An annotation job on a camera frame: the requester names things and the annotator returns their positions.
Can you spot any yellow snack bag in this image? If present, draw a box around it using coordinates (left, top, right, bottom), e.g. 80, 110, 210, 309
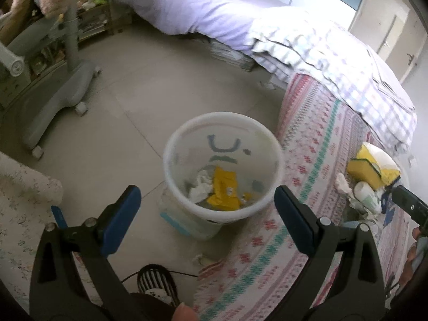
207, 167, 253, 212

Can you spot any small white tissue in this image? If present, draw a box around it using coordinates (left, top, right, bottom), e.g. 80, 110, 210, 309
334, 173, 353, 195

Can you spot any white paper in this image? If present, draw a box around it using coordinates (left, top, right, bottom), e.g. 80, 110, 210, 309
188, 170, 213, 204

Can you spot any floral white fabric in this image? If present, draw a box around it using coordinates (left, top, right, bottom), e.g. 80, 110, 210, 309
0, 151, 98, 312

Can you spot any white room door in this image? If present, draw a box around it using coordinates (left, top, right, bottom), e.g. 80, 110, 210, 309
349, 0, 427, 82

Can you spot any clear storage box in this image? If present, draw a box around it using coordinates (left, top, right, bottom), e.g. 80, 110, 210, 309
158, 186, 222, 241

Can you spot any yellow green sponge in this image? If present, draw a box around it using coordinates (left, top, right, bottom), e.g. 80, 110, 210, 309
346, 159, 383, 190

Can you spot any person's right hand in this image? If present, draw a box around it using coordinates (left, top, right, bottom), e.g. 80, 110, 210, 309
399, 228, 427, 287

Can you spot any shelf with toys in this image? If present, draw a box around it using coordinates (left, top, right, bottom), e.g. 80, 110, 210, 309
36, 0, 109, 65

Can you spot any striped slipper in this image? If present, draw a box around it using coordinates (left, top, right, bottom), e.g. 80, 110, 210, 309
137, 264, 180, 307

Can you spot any lavender bed mattress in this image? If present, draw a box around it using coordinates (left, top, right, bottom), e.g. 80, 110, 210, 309
115, 0, 286, 55

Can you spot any yellow tissue pack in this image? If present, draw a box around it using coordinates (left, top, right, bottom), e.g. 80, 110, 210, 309
356, 142, 400, 186

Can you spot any blue cookie box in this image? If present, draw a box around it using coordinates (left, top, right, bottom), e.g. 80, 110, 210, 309
381, 188, 395, 228

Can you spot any white green wipes pack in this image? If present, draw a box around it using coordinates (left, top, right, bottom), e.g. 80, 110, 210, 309
353, 181, 381, 215

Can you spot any white plastic trash bin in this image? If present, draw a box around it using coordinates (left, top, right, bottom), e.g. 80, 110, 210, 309
162, 112, 284, 224

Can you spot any grey rolling stand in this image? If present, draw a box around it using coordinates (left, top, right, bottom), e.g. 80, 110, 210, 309
1, 6, 100, 159

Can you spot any plaid folded duvet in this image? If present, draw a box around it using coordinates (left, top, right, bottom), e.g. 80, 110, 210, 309
245, 7, 417, 154

